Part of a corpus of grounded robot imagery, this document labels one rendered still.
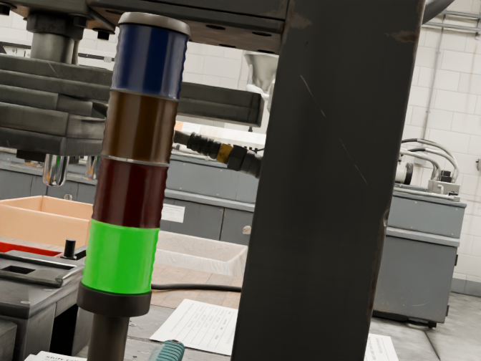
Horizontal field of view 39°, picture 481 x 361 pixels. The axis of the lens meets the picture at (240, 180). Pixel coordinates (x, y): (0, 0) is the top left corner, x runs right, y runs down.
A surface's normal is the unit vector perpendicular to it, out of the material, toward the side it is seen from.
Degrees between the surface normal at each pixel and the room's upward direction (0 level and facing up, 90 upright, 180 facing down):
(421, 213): 90
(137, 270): 76
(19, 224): 87
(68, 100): 90
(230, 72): 90
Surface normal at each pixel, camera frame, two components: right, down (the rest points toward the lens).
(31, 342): 0.98, 0.16
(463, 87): -0.13, 0.03
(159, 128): 0.71, -0.10
